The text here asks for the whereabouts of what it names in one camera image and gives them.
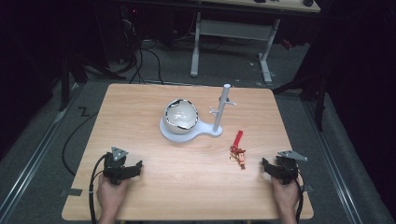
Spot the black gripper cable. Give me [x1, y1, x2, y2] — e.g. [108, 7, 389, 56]
[88, 153, 108, 224]
[293, 177, 305, 224]

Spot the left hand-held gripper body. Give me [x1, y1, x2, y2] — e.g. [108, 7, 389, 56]
[103, 146, 129, 186]

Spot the white egg-shaped bowl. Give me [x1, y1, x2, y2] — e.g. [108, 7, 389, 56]
[162, 98, 200, 135]

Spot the black stand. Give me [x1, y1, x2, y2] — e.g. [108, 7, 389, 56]
[57, 54, 127, 112]
[272, 55, 329, 133]

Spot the cowboy figure keychain red strap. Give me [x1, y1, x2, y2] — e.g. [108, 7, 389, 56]
[229, 129, 248, 171]

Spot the metal floor rail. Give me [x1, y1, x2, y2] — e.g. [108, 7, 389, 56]
[0, 83, 82, 222]
[302, 100, 364, 224]

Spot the black floor cable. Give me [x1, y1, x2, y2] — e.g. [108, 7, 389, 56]
[61, 111, 100, 177]

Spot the person's right hand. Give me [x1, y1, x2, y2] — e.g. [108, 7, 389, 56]
[270, 176, 302, 217]

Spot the person's left hand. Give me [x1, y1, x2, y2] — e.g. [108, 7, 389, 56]
[95, 175, 133, 219]

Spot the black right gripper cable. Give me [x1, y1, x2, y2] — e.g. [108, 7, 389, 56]
[293, 177, 305, 224]

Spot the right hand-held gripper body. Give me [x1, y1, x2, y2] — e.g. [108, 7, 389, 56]
[275, 149, 309, 186]

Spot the bundle of black cables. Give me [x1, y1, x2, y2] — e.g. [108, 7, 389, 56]
[120, 6, 165, 86]

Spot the white stand with pegged pole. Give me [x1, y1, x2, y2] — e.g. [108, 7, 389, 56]
[159, 82, 237, 144]

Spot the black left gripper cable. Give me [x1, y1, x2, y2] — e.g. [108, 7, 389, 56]
[88, 153, 108, 224]

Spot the wooden desk with white legs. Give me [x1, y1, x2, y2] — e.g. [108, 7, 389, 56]
[189, 0, 322, 85]

